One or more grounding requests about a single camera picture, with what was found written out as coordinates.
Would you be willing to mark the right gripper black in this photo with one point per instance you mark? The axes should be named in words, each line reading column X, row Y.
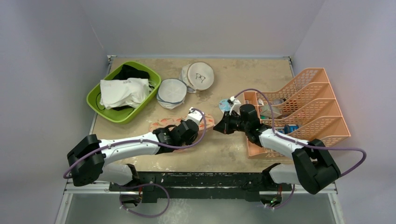
column 227, row 122

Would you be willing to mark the floral mesh laundry bag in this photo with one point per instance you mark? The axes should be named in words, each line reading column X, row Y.
column 210, row 122

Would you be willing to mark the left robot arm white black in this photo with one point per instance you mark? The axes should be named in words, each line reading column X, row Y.
column 94, row 160

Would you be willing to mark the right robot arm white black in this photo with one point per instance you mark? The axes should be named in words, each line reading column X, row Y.
column 313, row 167

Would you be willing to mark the beige glasses print laundry bag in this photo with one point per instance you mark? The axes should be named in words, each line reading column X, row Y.
column 198, row 76

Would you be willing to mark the white round mesh laundry bag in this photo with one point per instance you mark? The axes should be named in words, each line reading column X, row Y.
column 171, row 93

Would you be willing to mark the blue toothbrush blister pack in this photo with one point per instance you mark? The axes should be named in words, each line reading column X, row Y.
column 224, row 105

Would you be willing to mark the grey box in organizer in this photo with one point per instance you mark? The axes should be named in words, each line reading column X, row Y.
column 269, row 111

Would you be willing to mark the blue can in organizer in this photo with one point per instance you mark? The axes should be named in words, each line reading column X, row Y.
column 288, row 128

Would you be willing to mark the orange plastic file organizer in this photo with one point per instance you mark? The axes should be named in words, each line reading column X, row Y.
column 307, row 100

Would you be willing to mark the white cloth in bin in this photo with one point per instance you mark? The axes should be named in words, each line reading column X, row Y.
column 130, row 92

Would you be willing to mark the black garment in bin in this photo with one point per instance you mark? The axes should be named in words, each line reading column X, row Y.
column 128, row 71

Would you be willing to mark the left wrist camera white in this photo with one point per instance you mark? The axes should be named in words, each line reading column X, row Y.
column 195, row 115

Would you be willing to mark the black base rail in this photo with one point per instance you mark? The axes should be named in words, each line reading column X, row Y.
column 251, row 187

